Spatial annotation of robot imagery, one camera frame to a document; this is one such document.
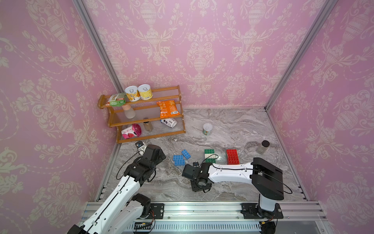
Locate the green snack packet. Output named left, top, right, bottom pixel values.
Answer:
left=105, top=93, right=127, bottom=107

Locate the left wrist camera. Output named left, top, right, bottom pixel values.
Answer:
left=135, top=140, right=147, bottom=156

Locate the light blue small lego brick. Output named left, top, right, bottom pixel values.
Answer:
left=181, top=150, right=191, bottom=160

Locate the wooden three-tier shelf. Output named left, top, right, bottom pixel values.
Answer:
left=97, top=85, right=186, bottom=144

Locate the small green white-lid cup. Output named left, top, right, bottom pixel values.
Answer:
left=203, top=123, right=213, bottom=136

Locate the light blue large lego brick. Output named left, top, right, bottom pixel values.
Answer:
left=173, top=155, right=186, bottom=166

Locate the green lego brick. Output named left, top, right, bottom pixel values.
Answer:
left=205, top=159, right=216, bottom=163
left=204, top=149, right=215, bottom=154

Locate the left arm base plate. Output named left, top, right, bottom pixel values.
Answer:
left=147, top=203, right=165, bottom=220

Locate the white blueberry yogurt bottle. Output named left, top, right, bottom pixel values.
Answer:
left=160, top=118, right=178, bottom=128

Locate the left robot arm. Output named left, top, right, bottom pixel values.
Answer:
left=68, top=144, right=166, bottom=234

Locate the red lego brick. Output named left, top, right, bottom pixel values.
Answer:
left=227, top=156, right=239, bottom=161
left=227, top=149, right=238, bottom=157
left=228, top=160, right=240, bottom=165

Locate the red lego brick front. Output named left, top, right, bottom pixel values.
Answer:
left=228, top=160, right=240, bottom=165

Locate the aluminium mounting rail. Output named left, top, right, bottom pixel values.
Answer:
left=78, top=201, right=333, bottom=234

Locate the orange chips bag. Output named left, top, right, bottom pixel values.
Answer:
left=157, top=100, right=180, bottom=119

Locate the brown spice jar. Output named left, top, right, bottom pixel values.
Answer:
left=143, top=121, right=153, bottom=132

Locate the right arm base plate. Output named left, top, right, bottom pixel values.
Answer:
left=241, top=203, right=284, bottom=219

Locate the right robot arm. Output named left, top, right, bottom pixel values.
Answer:
left=182, top=158, right=284, bottom=221

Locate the yellow-label white can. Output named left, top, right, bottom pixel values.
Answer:
left=138, top=84, right=153, bottom=100

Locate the white lego brick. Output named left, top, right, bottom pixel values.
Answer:
left=205, top=154, right=217, bottom=159

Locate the black-lid grey jar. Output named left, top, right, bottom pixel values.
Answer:
left=256, top=140, right=270, bottom=155

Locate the pink strawberry drink cup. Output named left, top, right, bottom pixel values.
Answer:
left=121, top=124, right=142, bottom=139

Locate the orange-label white can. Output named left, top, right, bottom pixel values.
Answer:
left=125, top=85, right=141, bottom=102

